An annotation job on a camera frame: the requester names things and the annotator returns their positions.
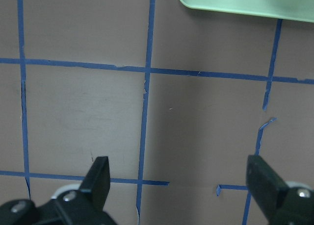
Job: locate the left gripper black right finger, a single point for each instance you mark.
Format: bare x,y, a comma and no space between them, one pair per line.
268,189

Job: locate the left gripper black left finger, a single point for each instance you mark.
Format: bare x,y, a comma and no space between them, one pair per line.
96,184

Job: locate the light green plastic tray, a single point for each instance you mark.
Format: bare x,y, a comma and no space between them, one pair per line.
295,10

